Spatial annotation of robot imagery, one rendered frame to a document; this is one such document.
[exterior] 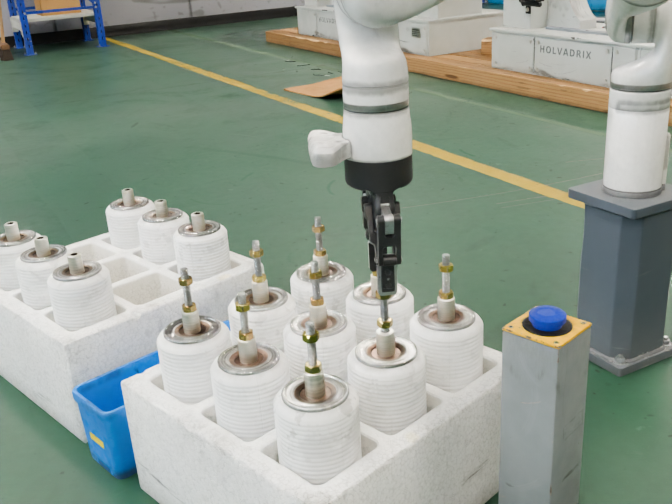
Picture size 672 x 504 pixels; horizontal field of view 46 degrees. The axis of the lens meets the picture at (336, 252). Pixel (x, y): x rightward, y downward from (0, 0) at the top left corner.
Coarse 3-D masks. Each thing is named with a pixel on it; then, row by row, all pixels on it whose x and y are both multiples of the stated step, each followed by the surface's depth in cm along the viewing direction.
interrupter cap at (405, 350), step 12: (396, 336) 98; (360, 348) 96; (372, 348) 96; (396, 348) 96; (408, 348) 95; (360, 360) 93; (372, 360) 93; (384, 360) 93; (396, 360) 92; (408, 360) 92
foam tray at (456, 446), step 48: (144, 384) 105; (480, 384) 100; (144, 432) 106; (192, 432) 95; (432, 432) 92; (480, 432) 100; (144, 480) 111; (192, 480) 99; (240, 480) 90; (288, 480) 85; (336, 480) 84; (384, 480) 87; (432, 480) 95; (480, 480) 103
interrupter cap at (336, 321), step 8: (304, 312) 105; (328, 312) 105; (336, 312) 105; (296, 320) 104; (304, 320) 104; (328, 320) 104; (336, 320) 103; (344, 320) 103; (296, 328) 102; (304, 328) 102; (320, 328) 102; (328, 328) 101; (336, 328) 101; (344, 328) 101; (320, 336) 99; (328, 336) 100
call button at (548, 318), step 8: (536, 312) 85; (544, 312) 85; (552, 312) 85; (560, 312) 85; (536, 320) 84; (544, 320) 84; (552, 320) 84; (560, 320) 84; (536, 328) 85; (544, 328) 84; (552, 328) 84; (560, 328) 85
